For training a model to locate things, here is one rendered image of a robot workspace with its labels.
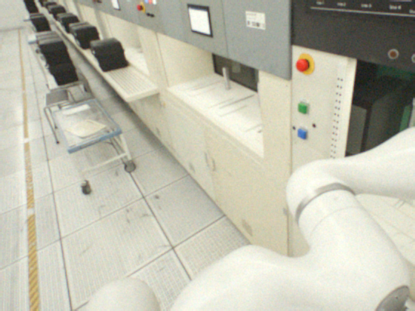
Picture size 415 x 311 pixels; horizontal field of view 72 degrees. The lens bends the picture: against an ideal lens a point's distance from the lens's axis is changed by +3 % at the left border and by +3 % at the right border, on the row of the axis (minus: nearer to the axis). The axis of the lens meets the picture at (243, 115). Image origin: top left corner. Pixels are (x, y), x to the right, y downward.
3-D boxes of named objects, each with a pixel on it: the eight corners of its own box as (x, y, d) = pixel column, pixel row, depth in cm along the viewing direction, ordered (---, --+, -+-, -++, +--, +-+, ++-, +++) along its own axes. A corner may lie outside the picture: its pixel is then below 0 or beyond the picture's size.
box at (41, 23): (35, 30, 566) (28, 16, 553) (50, 27, 580) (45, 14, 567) (35, 32, 544) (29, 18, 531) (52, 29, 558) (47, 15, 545)
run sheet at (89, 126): (63, 130, 245) (62, 129, 244) (88, 118, 262) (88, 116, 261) (82, 139, 229) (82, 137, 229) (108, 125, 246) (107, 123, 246)
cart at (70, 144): (64, 149, 303) (45, 110, 280) (113, 130, 330) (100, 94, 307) (84, 198, 235) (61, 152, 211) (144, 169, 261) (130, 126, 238)
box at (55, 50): (45, 61, 352) (35, 40, 339) (70, 56, 365) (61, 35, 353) (47, 67, 330) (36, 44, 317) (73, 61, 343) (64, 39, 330)
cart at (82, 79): (53, 100, 427) (39, 69, 404) (91, 89, 453) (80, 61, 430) (60, 123, 359) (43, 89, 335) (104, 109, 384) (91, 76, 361)
